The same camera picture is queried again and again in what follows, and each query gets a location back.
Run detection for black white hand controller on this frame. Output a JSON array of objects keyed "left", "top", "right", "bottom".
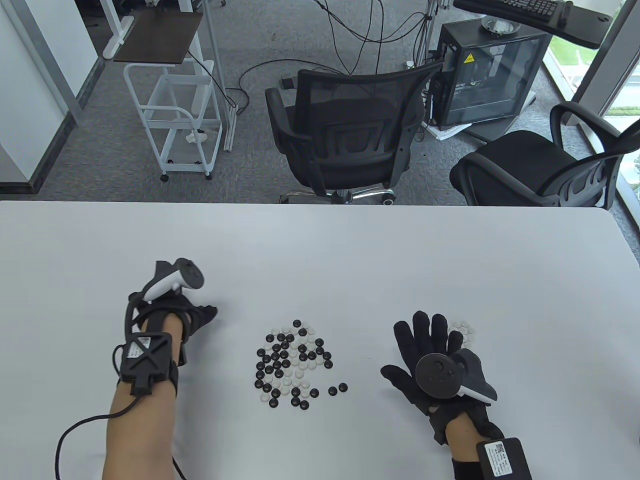
[
  {"left": 415, "top": 348, "right": 499, "bottom": 403},
  {"left": 142, "top": 258, "right": 206, "bottom": 305}
]

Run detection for metal stand pole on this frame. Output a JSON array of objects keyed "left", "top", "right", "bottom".
[{"left": 419, "top": 0, "right": 447, "bottom": 68}]

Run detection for black hanging cable bundle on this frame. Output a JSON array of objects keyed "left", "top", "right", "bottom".
[{"left": 314, "top": 0, "right": 436, "bottom": 76}]

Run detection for person's right hand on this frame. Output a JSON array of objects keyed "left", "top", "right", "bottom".
[{"left": 381, "top": 311, "right": 503, "bottom": 446}]

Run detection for black office chair curved armrests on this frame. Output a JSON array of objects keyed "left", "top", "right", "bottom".
[{"left": 449, "top": 101, "right": 640, "bottom": 208}]

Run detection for black keyboard tray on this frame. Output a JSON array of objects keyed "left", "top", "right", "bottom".
[{"left": 452, "top": 0, "right": 613, "bottom": 50}]

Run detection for aluminium profile rods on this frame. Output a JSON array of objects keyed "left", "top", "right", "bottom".
[{"left": 202, "top": 0, "right": 238, "bottom": 151}]

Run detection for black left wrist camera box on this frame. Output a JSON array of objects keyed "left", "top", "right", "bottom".
[{"left": 118, "top": 332, "right": 174, "bottom": 397}]

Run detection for black looped floor cable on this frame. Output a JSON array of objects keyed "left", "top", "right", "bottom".
[{"left": 239, "top": 59, "right": 346, "bottom": 117}]

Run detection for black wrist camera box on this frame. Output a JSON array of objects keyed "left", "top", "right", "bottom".
[
  {"left": 118, "top": 332, "right": 174, "bottom": 397},
  {"left": 476, "top": 437, "right": 534, "bottom": 480}
]

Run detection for person's left forearm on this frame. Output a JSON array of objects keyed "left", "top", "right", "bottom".
[{"left": 102, "top": 316, "right": 183, "bottom": 480}]

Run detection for black white left hand controller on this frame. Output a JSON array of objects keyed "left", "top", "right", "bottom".
[{"left": 142, "top": 258, "right": 206, "bottom": 305}]

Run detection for silver dish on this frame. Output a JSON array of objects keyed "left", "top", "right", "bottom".
[{"left": 480, "top": 16, "right": 521, "bottom": 37}]

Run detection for black keyboard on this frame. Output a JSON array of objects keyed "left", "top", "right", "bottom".
[{"left": 462, "top": 0, "right": 558, "bottom": 21}]

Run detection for black mesh office chair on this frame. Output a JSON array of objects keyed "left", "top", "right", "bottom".
[{"left": 265, "top": 61, "right": 446, "bottom": 206}]

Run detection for person's left hand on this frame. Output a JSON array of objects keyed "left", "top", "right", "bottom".
[{"left": 125, "top": 287, "right": 219, "bottom": 368}]

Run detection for white desk leg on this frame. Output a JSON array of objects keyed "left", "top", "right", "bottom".
[{"left": 100, "top": 0, "right": 135, "bottom": 60}]

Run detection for group of white Go stones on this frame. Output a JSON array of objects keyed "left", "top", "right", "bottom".
[{"left": 449, "top": 320, "right": 477, "bottom": 347}]

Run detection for pile of mixed Go stones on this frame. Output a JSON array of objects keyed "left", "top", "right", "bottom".
[{"left": 254, "top": 320, "right": 349, "bottom": 410}]

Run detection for white rolling cart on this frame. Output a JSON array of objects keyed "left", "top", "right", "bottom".
[{"left": 123, "top": 60, "right": 223, "bottom": 182}]

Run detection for black white right hand controller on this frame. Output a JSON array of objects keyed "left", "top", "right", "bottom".
[{"left": 415, "top": 348, "right": 499, "bottom": 403}]

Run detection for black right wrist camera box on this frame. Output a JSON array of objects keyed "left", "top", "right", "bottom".
[{"left": 476, "top": 437, "right": 534, "bottom": 480}]

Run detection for white papers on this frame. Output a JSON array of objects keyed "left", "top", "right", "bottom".
[{"left": 425, "top": 122, "right": 473, "bottom": 141}]

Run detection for black glass computer tower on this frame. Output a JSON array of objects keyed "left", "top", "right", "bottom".
[{"left": 431, "top": 21, "right": 553, "bottom": 128}]

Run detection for brown top side table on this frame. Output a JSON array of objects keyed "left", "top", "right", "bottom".
[{"left": 114, "top": 9, "right": 204, "bottom": 65}]

